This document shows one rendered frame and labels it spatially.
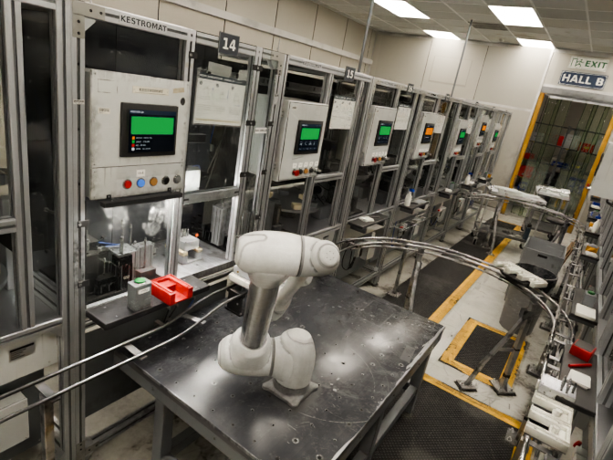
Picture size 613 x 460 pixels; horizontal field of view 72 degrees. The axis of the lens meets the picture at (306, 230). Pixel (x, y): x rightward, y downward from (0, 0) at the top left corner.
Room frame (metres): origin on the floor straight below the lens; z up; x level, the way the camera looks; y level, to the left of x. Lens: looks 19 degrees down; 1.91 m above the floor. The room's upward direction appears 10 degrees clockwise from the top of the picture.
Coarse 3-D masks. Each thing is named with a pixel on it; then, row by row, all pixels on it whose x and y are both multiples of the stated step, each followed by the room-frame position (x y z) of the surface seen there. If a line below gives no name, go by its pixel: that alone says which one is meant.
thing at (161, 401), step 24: (120, 360) 1.53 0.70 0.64; (144, 384) 1.44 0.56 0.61; (408, 384) 2.26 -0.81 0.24; (168, 408) 1.43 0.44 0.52; (384, 408) 1.57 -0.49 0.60; (408, 408) 2.23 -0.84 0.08; (168, 432) 1.44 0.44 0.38; (192, 432) 1.59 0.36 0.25; (384, 432) 1.81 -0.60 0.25; (168, 456) 1.43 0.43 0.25; (240, 456) 1.16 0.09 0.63; (360, 456) 1.62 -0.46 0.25
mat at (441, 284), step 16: (512, 224) 8.10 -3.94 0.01; (464, 240) 6.41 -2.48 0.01; (480, 240) 6.57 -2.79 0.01; (496, 240) 6.74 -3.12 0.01; (448, 256) 5.49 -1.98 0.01; (480, 256) 5.74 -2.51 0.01; (496, 256) 5.90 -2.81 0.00; (432, 272) 4.81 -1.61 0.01; (448, 272) 4.91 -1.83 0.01; (464, 272) 5.01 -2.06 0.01; (480, 272) 5.13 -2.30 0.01; (400, 288) 4.17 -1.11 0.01; (416, 288) 4.25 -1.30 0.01; (432, 288) 4.32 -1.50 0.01; (448, 288) 4.40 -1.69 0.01; (464, 288) 4.50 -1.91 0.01; (400, 304) 3.81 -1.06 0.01; (416, 304) 3.87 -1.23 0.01; (432, 304) 3.94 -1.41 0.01; (448, 304) 4.01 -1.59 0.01; (432, 320) 3.59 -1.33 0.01
